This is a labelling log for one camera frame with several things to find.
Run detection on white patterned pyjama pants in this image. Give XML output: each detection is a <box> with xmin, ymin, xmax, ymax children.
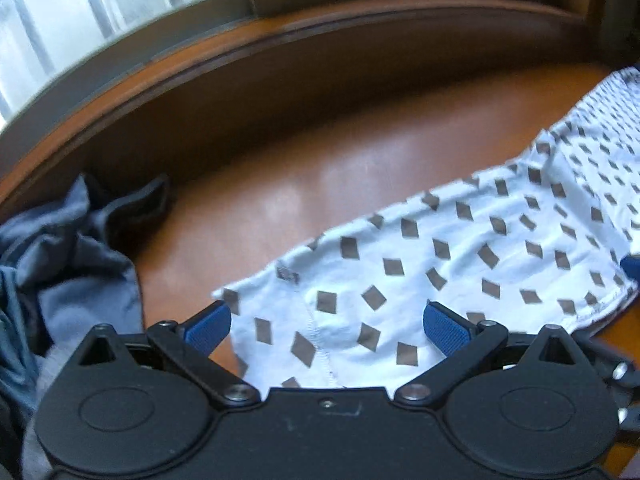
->
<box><xmin>216</xmin><ymin>67</ymin><xmax>639</xmax><ymax>392</ymax></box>

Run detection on grey sweatshirt garment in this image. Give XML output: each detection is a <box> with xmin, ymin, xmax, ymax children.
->
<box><xmin>1</xmin><ymin>174</ymin><xmax>168</xmax><ymax>479</ymax></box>

